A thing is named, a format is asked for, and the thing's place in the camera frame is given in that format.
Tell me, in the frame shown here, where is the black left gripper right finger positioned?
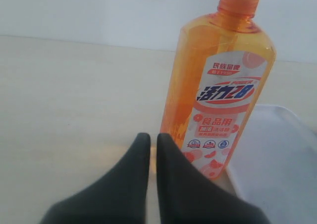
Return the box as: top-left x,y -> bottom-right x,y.
157,133 -> 269,224

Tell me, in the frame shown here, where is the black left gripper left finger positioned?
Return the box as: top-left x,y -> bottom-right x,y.
41,133 -> 151,224

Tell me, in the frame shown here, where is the orange pump soap bottle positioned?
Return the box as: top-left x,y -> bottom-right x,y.
160,0 -> 276,179

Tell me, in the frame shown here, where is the white rectangular tray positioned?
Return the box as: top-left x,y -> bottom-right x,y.
227,105 -> 317,224

